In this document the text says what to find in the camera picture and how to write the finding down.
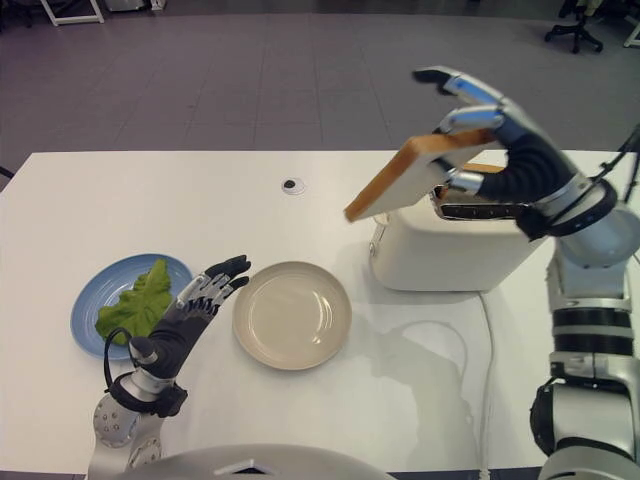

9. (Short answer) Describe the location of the beige plate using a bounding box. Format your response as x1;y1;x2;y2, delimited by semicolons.
231;260;353;372

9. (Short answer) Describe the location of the black office chair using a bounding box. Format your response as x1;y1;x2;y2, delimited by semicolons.
543;0;606;55

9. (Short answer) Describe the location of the bread slice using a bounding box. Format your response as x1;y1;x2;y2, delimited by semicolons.
343;128;494;223

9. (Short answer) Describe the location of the robot body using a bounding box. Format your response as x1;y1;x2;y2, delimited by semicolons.
119;441;397;480

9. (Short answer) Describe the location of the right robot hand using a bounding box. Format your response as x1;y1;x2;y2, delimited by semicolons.
411;65;601;212

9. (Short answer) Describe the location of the white cord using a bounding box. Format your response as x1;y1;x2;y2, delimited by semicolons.
452;290;498;480

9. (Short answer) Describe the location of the black cable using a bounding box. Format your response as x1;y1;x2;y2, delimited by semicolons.
597;123;640;202
101;327;151;394

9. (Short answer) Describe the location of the green lettuce leaf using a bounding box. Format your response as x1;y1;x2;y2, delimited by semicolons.
94;257;177;342

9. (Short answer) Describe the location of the cream toaster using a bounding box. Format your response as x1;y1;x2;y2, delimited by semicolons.
367;162;552;294

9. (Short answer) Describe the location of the white table frame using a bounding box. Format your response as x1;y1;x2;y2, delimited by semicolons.
36;0;107;27

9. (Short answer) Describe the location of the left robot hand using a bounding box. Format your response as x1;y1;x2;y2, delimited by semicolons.
124;254;252;399

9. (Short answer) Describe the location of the blue plate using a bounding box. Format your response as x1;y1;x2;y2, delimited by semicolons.
69;252;196;362

